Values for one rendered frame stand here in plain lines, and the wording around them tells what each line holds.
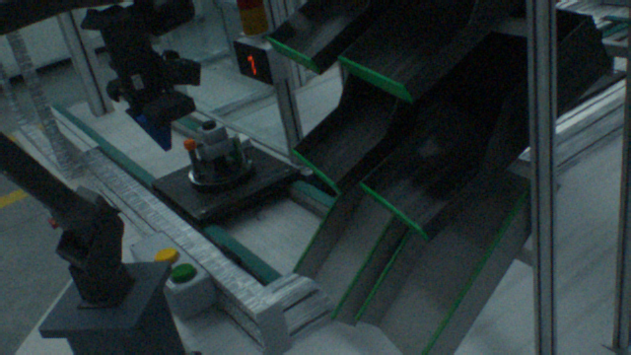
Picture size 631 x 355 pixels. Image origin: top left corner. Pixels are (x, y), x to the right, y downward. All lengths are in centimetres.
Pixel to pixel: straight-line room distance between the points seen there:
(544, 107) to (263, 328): 57
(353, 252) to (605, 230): 53
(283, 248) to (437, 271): 44
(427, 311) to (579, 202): 59
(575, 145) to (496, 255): 73
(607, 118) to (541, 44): 90
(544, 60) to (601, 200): 74
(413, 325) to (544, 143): 30
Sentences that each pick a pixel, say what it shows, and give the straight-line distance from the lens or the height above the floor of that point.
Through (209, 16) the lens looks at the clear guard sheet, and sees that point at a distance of 154.
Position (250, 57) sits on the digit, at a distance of 130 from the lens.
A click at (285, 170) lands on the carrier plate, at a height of 97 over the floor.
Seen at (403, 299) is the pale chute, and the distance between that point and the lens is 89.
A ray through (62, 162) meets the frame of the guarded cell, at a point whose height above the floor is 92.
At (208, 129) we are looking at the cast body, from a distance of 136.
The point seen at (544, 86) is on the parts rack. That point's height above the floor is 133.
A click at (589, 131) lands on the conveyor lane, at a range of 151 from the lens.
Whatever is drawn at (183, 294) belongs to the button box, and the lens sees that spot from 114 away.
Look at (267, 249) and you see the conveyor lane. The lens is 124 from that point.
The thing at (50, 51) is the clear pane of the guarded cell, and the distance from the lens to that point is 235.
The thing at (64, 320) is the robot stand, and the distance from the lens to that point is 99.
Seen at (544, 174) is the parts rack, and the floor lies 123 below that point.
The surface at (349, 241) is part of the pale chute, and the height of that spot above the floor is 105.
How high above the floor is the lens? 160
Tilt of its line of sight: 28 degrees down
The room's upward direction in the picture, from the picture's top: 12 degrees counter-clockwise
